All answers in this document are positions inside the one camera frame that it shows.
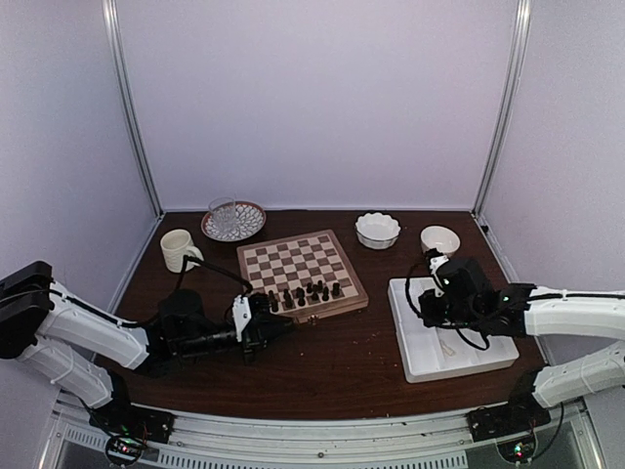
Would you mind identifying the cream round bowl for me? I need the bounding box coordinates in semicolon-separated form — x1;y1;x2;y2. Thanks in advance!
420;225;461;257

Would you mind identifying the patterned ceramic plate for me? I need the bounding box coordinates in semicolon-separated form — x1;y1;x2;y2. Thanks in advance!
200;201;267;242

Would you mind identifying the black cable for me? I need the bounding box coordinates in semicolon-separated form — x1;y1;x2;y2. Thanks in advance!
175;253;253;294
404;261;492;352

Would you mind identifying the right aluminium frame post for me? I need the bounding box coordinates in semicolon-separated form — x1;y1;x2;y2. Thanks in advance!
472;0;532;220

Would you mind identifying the left black cable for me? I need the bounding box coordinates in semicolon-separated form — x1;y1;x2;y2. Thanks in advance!
175;253;253;294

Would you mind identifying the wooden chess board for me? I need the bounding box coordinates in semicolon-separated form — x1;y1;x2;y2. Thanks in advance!
236;230;369;323

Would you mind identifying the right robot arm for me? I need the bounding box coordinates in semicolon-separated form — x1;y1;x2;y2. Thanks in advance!
413;249;624;432

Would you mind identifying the left aluminium frame post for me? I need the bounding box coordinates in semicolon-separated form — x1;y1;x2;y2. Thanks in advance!
102;0;163;218

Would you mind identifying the cream ribbed mug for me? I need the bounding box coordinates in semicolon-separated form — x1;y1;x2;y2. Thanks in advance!
160;229;204;274

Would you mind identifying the white foam tray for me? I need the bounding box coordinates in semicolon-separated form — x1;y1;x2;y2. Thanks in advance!
388;277;520;383

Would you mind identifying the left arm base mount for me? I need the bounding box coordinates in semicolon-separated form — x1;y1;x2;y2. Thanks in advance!
85;405;175;467

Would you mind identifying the clear drinking glass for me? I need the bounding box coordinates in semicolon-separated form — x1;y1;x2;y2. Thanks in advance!
209;196;236;234

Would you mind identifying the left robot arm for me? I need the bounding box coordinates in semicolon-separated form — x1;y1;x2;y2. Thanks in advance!
1;261;295;443

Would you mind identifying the right black cable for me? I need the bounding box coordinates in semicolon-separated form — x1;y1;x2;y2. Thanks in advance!
404;261;492;352

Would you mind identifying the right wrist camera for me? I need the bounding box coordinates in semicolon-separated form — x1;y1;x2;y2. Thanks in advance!
427;248;453;297

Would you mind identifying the white chess piece lone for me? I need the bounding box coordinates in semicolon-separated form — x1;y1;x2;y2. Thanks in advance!
439;340;456;357

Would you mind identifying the white fluted bowl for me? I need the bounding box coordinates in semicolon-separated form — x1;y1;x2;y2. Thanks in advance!
354;212;401;250

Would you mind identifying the front aluminium rail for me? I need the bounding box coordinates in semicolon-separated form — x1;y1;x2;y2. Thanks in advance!
35;398;607;468

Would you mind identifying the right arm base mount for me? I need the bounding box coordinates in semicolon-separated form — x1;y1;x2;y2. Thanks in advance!
466;404;551;465

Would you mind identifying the aluminium frame post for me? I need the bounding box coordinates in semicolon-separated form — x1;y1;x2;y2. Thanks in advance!
472;0;532;220
102;0;163;218

